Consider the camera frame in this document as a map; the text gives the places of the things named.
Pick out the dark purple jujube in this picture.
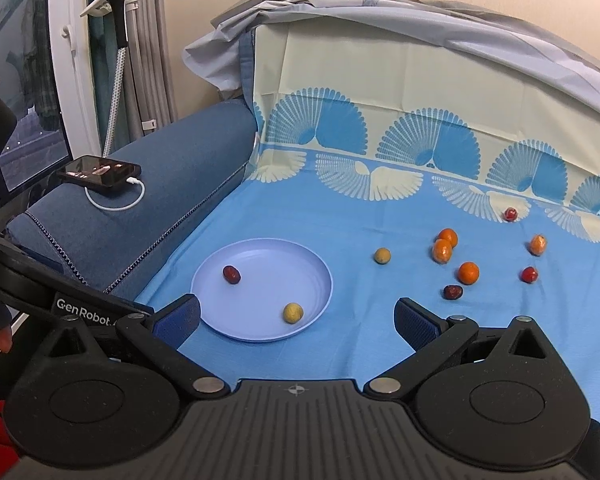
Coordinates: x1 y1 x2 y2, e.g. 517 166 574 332
442 285 464 300

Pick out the grey curtain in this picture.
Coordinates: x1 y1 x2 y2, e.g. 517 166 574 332
123 0 178 141

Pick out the orange tangerine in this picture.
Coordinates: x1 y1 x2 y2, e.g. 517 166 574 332
431 238 453 264
438 228 458 248
456 261 480 285

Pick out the white braided pole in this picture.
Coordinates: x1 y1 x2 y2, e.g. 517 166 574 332
87 0 131 158

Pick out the black smartphone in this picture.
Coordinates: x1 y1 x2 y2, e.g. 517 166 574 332
58 155 142 194

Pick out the grey sheet on backrest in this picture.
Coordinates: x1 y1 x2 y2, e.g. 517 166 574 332
182 0 600 113

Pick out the white charging cable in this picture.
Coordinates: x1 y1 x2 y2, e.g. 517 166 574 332
83 175 146 213

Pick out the orange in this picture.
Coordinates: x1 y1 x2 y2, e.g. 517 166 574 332
527 234 547 257

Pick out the green-brown longan fruit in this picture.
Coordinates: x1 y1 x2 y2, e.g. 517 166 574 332
374 247 391 264

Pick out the dark red jujube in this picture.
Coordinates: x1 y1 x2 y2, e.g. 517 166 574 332
223 266 242 285

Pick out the red cherry tomato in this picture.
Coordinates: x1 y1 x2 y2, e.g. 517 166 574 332
520 266 539 284
503 207 518 222

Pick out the lavender round plate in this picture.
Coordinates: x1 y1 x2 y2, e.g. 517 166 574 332
190 238 334 342

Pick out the yellow-green longan fruit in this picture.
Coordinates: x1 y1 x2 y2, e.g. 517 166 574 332
283 302 304 324

